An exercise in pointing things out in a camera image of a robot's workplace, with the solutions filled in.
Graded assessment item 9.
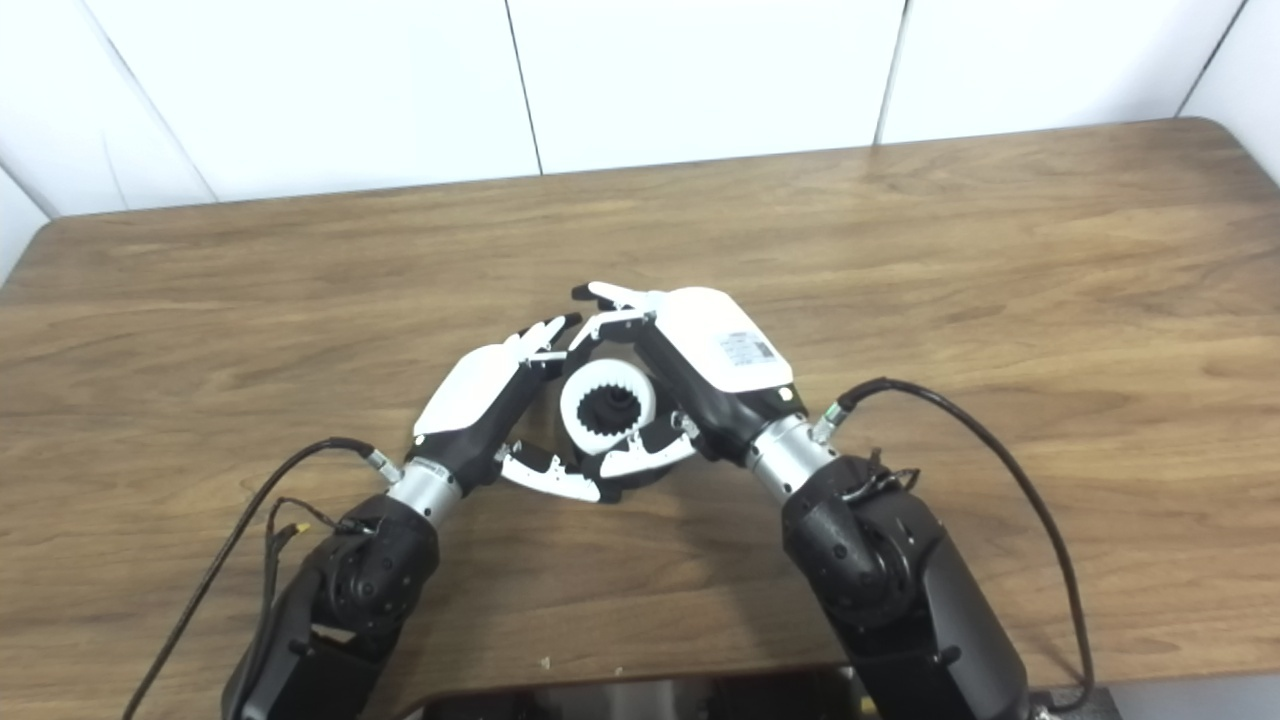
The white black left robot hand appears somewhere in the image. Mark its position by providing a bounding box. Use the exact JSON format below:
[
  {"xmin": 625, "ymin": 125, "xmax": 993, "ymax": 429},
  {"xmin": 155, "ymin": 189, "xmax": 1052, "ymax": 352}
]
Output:
[{"xmin": 385, "ymin": 313, "xmax": 603, "ymax": 528}]

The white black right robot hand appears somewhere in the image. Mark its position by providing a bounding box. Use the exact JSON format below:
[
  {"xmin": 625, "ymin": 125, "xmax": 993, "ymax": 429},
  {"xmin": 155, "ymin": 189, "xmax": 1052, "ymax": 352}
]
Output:
[{"xmin": 571, "ymin": 281, "xmax": 839, "ymax": 504}]

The white plastic ring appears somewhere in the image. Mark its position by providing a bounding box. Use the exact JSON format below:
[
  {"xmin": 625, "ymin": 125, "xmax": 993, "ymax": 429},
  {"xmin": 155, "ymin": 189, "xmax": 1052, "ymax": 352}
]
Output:
[{"xmin": 559, "ymin": 358, "xmax": 658, "ymax": 457}]

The round black plastic part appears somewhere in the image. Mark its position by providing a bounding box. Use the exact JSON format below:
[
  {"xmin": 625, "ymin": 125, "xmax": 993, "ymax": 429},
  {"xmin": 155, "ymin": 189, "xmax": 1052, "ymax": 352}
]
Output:
[{"xmin": 518, "ymin": 385, "xmax": 693, "ymax": 504}]

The black robot torso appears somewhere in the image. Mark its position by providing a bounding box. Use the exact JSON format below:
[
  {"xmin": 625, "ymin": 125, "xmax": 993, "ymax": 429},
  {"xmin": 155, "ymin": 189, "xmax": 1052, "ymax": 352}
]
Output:
[{"xmin": 400, "ymin": 668, "xmax": 881, "ymax": 720}]

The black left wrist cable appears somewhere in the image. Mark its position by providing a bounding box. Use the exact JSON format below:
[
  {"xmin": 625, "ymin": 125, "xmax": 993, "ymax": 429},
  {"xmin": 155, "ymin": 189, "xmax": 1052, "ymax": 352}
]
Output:
[{"xmin": 122, "ymin": 437, "xmax": 403, "ymax": 720}]

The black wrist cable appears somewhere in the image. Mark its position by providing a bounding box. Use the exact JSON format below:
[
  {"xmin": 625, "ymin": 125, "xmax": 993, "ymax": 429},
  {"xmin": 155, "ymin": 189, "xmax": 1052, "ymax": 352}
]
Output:
[
  {"xmin": 122, "ymin": 437, "xmax": 403, "ymax": 720},
  {"xmin": 812, "ymin": 377, "xmax": 1096, "ymax": 713}
]

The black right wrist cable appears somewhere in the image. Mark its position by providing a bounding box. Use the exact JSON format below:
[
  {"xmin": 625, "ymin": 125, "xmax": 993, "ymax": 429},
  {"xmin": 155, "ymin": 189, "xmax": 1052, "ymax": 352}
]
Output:
[{"xmin": 812, "ymin": 377, "xmax": 1096, "ymax": 713}]

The thin right arm wire bundle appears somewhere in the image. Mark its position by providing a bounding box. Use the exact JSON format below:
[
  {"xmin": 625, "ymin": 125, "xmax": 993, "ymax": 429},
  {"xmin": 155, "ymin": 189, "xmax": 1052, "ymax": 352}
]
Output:
[{"xmin": 840, "ymin": 450, "xmax": 921, "ymax": 501}]

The thin arm wire bundle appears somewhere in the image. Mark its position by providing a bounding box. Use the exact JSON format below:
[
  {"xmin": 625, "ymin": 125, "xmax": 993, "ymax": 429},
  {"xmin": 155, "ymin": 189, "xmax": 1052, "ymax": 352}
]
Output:
[
  {"xmin": 262, "ymin": 497, "xmax": 346, "ymax": 641},
  {"xmin": 840, "ymin": 450, "xmax": 921, "ymax": 501}
]

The thin left arm wire bundle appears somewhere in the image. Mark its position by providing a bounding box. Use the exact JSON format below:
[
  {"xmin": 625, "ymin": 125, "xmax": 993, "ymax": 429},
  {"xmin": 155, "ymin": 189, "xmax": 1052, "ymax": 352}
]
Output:
[{"xmin": 262, "ymin": 497, "xmax": 346, "ymax": 641}]

